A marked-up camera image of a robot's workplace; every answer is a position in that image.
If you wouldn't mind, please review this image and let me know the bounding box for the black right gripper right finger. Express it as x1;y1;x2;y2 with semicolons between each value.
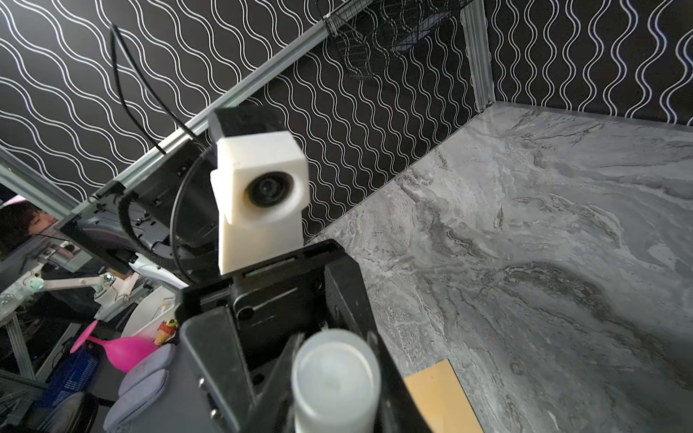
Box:
367;331;431;432

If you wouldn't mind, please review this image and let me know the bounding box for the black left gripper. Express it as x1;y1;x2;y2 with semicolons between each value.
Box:
175;240;379;432

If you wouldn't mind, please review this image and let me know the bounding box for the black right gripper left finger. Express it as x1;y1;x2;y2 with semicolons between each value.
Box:
241;333;305;432

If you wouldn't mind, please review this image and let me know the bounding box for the brown paper envelope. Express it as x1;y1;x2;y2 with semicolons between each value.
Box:
404;359;484;433

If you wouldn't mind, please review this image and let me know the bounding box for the white glue stick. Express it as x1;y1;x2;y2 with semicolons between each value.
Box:
291;328;382;432

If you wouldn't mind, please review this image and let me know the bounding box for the grey padded cushion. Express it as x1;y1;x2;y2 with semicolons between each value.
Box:
103;369;169;432
118;344;176;397

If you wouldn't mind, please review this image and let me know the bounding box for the white storage tray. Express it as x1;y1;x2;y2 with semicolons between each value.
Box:
121;287;177;341

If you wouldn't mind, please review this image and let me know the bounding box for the pink plastic object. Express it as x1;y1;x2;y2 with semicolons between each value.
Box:
70;320;158;373

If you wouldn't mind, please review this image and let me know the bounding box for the person at desk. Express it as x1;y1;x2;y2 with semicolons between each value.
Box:
1;200;57;260

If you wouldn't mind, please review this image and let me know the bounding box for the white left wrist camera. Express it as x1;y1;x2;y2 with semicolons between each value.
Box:
208;106;310;274

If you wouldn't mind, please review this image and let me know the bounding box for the black wire basket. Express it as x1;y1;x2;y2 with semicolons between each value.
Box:
316;1;470;80

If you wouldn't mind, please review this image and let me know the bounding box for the thin black left cable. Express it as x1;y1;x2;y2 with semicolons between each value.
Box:
107;23;209;158

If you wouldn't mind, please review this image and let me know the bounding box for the aluminium frame corner post left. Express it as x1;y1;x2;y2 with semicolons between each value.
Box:
460;0;496;113

